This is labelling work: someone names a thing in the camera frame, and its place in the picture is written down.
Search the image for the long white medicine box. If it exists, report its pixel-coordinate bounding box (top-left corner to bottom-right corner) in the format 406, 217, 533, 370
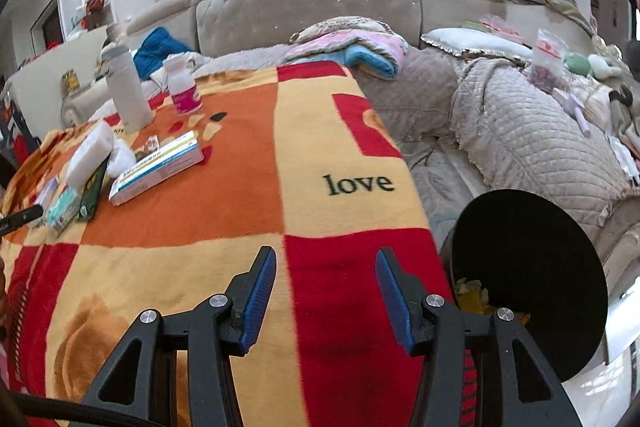
109, 130, 206, 206

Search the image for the blue jacket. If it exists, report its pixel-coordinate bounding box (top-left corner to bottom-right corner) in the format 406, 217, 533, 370
134, 27, 193, 80

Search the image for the floral sequin pillow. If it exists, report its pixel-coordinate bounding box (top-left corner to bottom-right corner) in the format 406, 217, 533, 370
290, 17, 396, 45

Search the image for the beige quilted comforter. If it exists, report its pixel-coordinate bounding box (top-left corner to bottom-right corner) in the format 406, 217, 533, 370
365, 52, 636, 228

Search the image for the white rectangular box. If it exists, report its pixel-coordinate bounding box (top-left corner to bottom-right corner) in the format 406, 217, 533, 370
66, 122, 116, 188

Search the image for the clear bag red print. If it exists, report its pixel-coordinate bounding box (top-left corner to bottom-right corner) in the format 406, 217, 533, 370
530, 27, 563, 92

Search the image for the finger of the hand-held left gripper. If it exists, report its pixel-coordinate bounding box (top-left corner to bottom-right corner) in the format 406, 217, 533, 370
0, 204, 43, 238

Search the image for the white pill bottle pink label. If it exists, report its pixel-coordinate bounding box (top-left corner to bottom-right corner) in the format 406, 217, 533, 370
163, 56, 203, 115

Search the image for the blue striped white carton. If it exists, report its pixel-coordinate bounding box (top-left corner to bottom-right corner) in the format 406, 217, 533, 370
44, 186, 83, 235

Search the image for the blue towel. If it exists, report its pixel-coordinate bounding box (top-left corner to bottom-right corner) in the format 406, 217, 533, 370
347, 44, 401, 80

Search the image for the white tissue wad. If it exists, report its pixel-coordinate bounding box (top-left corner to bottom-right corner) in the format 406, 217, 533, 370
110, 139, 136, 178

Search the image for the green plush toy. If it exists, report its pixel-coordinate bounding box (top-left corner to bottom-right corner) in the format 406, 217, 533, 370
565, 52, 621, 80

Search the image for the yellow green snack wrapper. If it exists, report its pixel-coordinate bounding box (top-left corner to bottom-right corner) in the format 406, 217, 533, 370
452, 278, 531, 325

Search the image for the pink blanket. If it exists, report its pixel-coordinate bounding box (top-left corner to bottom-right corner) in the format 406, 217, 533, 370
287, 29, 408, 62

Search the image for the white pillow sequin trim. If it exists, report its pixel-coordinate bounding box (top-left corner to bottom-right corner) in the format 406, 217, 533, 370
421, 27, 536, 60

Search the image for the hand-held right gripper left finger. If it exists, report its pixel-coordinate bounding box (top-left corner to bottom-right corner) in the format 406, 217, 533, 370
80, 246, 277, 427

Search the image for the black trash bin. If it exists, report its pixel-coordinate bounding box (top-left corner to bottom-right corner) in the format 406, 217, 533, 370
439, 188, 608, 383

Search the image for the dark green packet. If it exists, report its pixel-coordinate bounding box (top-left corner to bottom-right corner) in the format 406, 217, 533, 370
79, 162, 110, 222

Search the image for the grey fleece bedspread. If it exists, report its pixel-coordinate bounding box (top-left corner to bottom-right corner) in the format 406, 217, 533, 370
192, 41, 311, 75

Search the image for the rose printed blanket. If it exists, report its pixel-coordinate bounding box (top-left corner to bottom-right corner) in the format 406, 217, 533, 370
0, 59, 476, 427

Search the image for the cream thermos flask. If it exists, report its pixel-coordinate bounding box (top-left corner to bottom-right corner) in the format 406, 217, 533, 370
101, 44, 153, 134

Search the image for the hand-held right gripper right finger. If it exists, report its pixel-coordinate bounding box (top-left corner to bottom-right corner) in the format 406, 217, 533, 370
375, 247, 586, 427

